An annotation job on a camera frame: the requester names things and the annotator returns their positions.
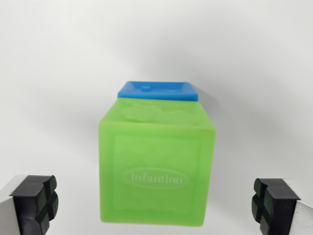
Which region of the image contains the blue soft toy cube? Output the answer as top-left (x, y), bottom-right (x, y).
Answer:
top-left (117, 81), bottom-right (199, 101)

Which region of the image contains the green soft toy cube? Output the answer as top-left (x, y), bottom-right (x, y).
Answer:
top-left (98, 97), bottom-right (217, 228)

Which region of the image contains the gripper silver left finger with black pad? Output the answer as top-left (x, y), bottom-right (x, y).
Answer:
top-left (0, 174), bottom-right (59, 235)

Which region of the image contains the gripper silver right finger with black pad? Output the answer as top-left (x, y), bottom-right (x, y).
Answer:
top-left (251, 178), bottom-right (313, 235)

